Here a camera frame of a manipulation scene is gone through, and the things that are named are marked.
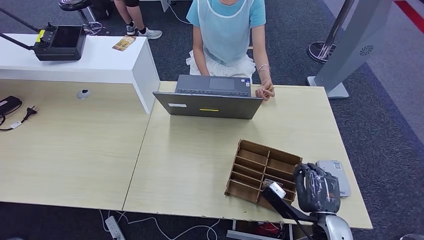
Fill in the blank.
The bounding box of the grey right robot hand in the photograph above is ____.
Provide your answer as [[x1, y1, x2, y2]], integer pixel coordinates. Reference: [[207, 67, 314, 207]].
[[293, 162, 341, 215]]

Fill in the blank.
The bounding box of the person's left hand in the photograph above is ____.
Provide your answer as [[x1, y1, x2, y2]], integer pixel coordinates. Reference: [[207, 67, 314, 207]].
[[255, 81, 276, 102]]

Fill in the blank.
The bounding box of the wooden compartment organiser box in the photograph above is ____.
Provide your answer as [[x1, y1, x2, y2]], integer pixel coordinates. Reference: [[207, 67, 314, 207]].
[[224, 139, 303, 211]]

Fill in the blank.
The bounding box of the white card reader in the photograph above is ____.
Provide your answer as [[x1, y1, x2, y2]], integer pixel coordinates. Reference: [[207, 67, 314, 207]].
[[316, 160, 352, 199]]

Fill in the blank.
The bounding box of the person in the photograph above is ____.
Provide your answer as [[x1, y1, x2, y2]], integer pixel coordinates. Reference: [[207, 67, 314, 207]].
[[185, 0, 276, 102], [114, 0, 164, 40]]

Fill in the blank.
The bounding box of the gold printed card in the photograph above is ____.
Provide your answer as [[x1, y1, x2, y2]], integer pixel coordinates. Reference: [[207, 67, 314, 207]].
[[111, 35, 137, 52]]

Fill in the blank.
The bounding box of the grey laptop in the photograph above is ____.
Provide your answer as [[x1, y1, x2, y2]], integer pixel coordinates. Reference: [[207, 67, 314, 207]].
[[152, 74, 264, 120]]

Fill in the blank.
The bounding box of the red object under desk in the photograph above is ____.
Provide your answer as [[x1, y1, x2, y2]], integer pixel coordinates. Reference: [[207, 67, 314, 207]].
[[255, 221, 282, 238]]

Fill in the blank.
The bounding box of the chrome stanchion pole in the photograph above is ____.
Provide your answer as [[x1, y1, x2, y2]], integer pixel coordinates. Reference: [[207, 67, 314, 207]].
[[307, 0, 355, 64]]

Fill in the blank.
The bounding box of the grey metal bar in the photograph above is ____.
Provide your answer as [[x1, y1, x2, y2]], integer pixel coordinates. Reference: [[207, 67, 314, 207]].
[[226, 229, 286, 240]]

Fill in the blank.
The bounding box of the grey kiosk stand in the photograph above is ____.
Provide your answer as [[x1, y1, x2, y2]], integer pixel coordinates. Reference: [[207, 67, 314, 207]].
[[306, 0, 395, 100]]

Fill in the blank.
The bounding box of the white raised counter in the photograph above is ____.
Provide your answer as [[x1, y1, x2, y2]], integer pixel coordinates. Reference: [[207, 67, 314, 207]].
[[0, 33, 162, 115]]

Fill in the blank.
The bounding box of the black bag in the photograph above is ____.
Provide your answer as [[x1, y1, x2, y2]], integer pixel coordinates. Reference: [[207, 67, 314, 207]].
[[90, 0, 115, 20]]

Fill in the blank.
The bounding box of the white power strip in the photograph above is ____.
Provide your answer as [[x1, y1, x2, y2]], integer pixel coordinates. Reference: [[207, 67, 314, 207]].
[[104, 215, 126, 240]]

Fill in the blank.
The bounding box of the black joystick remote controller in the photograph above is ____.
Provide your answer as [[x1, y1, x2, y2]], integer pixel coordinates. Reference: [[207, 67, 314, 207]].
[[32, 22, 87, 62]]

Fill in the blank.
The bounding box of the black stool with chrome base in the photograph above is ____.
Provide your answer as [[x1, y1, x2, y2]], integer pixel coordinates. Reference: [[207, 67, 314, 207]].
[[57, 0, 111, 36]]

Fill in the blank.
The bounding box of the black controller antenna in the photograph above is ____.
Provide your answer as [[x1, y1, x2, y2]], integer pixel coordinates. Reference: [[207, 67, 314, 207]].
[[0, 33, 35, 51], [0, 7, 41, 34]]

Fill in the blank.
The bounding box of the black power adapter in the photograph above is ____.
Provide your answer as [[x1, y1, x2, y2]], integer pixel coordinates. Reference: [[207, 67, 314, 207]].
[[0, 95, 23, 118]]

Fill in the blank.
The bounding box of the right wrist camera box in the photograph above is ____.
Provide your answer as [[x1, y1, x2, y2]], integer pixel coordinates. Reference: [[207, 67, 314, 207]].
[[260, 181, 319, 223]]

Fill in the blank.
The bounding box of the white floor cable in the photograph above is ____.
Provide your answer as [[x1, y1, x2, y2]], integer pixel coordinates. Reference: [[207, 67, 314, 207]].
[[168, 3, 191, 25]]

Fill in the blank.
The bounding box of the white power cable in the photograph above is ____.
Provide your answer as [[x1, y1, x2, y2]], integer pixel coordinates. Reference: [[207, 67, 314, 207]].
[[115, 211, 221, 240]]

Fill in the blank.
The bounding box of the black plug with cable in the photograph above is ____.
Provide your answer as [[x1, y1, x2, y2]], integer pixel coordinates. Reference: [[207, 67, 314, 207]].
[[0, 105, 38, 132]]

